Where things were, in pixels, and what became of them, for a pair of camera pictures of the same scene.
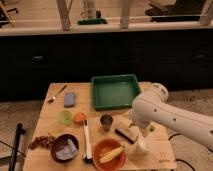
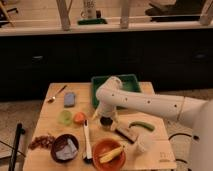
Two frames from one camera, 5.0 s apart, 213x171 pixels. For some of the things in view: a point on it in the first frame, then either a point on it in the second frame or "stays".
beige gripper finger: (126, 120) → (95, 114)
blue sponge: (69, 99) stays
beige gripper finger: (144, 139) → (113, 124)
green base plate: (92, 22) stays
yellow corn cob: (107, 157) stays
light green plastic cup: (65, 118) stays
